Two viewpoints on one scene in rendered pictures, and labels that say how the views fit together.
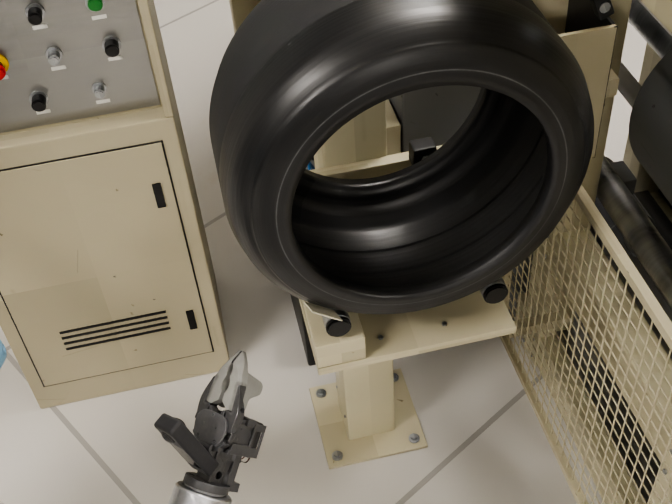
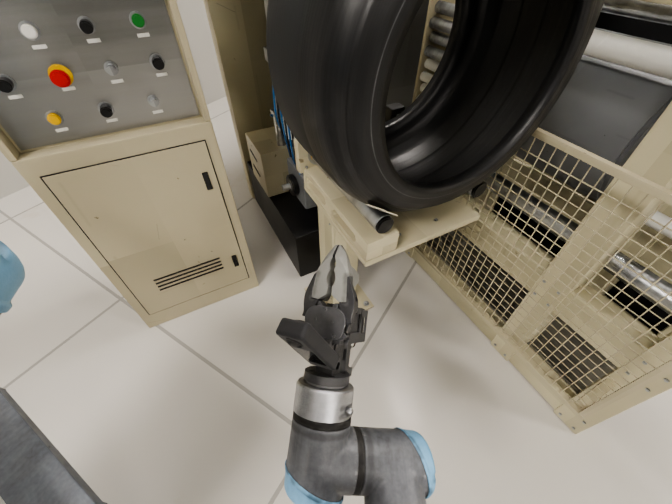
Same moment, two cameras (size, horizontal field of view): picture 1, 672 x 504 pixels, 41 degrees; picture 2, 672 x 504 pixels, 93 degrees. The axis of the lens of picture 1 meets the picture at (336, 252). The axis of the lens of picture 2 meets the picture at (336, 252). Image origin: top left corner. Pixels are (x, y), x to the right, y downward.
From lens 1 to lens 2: 0.94 m
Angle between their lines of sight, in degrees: 13
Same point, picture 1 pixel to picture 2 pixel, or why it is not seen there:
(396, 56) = not seen: outside the picture
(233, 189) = (326, 61)
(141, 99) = (186, 110)
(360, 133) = not seen: hidden behind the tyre
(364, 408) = not seen: hidden behind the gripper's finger
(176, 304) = (225, 252)
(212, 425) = (327, 320)
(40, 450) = (153, 352)
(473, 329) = (455, 220)
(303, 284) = (378, 180)
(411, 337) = (419, 231)
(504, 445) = (410, 298)
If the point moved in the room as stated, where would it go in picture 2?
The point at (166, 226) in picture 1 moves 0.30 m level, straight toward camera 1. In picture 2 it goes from (214, 202) to (242, 249)
